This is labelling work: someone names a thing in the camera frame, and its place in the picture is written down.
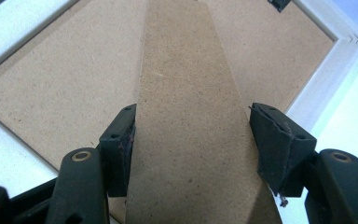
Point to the wooden picture frame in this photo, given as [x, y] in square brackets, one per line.
[183, 93]

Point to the white table sheet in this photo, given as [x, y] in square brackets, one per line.
[348, 109]

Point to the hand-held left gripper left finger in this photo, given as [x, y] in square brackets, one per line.
[118, 149]

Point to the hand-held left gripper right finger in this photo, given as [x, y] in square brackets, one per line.
[276, 146]

